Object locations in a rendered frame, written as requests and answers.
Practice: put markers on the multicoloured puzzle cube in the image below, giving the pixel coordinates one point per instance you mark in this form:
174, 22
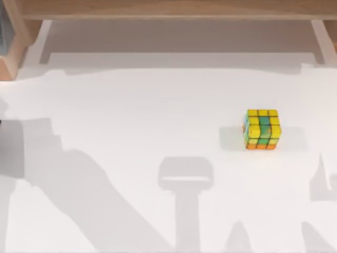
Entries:
261, 129

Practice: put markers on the pale wooden shelf unit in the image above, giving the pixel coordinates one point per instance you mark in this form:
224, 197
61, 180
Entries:
168, 10

